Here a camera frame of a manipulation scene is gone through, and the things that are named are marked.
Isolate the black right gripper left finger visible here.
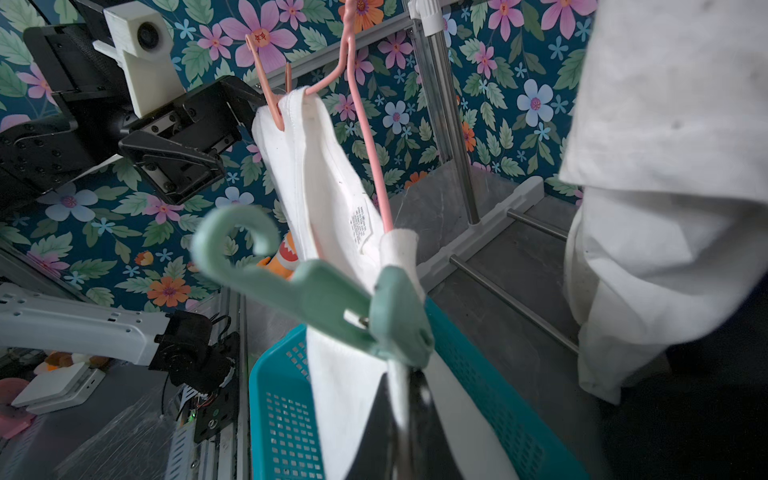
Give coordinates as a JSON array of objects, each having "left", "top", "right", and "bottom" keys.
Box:
[{"left": 346, "top": 374, "right": 397, "bottom": 480}]

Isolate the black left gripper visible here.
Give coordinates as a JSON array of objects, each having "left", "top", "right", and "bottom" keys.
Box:
[{"left": 23, "top": 0, "right": 265, "bottom": 206}]

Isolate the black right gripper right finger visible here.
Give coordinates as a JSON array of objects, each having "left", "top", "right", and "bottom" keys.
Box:
[{"left": 407, "top": 370, "right": 463, "bottom": 480}]

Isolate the mint green clothespin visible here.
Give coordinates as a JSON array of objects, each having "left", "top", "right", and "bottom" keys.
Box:
[{"left": 191, "top": 205, "right": 435, "bottom": 368}]

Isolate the white garment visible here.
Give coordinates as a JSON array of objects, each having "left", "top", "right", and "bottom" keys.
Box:
[
  {"left": 559, "top": 1, "right": 767, "bottom": 405},
  {"left": 250, "top": 86, "right": 520, "bottom": 480}
]

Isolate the pink wire hanger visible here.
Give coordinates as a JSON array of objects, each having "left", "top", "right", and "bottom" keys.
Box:
[{"left": 305, "top": 1, "right": 394, "bottom": 233}]

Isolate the small salmon clothespin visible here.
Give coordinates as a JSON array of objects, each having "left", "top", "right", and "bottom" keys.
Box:
[{"left": 245, "top": 34, "right": 285, "bottom": 132}]

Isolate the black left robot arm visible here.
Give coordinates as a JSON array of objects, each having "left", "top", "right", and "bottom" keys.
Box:
[{"left": 1, "top": 1, "right": 297, "bottom": 392}]

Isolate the teal laundry basket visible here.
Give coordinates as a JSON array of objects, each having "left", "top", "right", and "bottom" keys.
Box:
[{"left": 249, "top": 302, "right": 589, "bottom": 479}]

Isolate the orange shark plush toy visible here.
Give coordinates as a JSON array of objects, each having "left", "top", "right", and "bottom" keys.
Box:
[{"left": 258, "top": 232, "right": 299, "bottom": 279}]

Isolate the white steel clothes rack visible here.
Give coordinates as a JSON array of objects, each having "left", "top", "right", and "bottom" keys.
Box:
[{"left": 407, "top": 0, "right": 582, "bottom": 355}]

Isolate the pink alarm clock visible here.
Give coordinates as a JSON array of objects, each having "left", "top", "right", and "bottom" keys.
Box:
[{"left": 0, "top": 378, "right": 35, "bottom": 440}]

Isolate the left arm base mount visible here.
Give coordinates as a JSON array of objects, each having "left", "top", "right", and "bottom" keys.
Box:
[{"left": 149, "top": 311, "right": 241, "bottom": 442}]

